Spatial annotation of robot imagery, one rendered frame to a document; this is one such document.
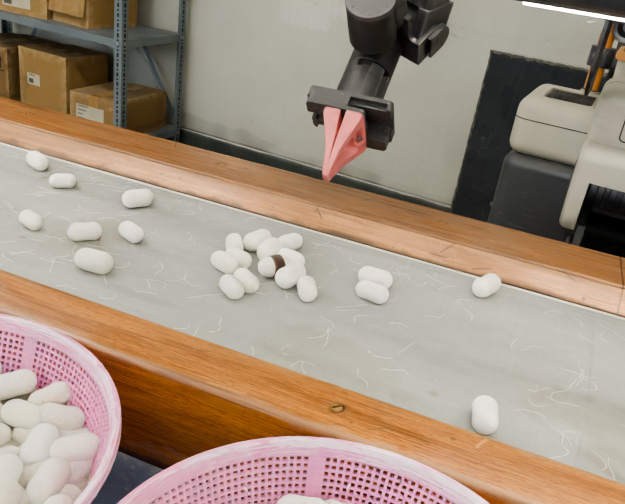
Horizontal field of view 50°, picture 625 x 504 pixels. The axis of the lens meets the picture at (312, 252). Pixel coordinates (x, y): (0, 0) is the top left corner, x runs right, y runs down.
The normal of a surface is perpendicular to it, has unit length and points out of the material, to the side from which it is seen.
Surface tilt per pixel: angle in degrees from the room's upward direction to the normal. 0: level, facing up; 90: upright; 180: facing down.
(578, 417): 0
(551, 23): 92
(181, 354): 0
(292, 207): 45
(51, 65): 90
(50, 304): 0
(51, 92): 90
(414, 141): 90
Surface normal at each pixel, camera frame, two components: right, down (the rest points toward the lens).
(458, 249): -0.15, -0.37
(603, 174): -0.46, 0.45
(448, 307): 0.14, -0.89
